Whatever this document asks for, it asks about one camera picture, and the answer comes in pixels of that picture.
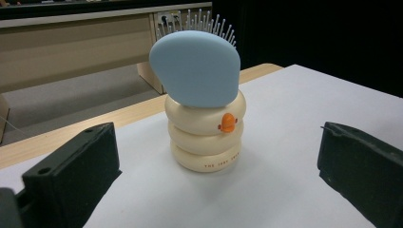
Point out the black curtain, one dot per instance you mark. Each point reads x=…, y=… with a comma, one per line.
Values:
x=316, y=31

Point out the light blue hairbrush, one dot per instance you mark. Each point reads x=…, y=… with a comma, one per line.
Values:
x=193, y=69

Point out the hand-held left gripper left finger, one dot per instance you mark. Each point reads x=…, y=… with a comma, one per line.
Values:
x=72, y=177

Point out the beige desk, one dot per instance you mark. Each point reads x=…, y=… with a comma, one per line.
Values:
x=63, y=47

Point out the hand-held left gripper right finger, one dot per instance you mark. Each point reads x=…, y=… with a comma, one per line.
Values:
x=364, y=171

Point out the wall power socket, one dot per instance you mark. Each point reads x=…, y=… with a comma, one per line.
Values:
x=163, y=19

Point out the cream ringed duck holder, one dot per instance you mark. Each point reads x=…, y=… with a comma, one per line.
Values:
x=202, y=145

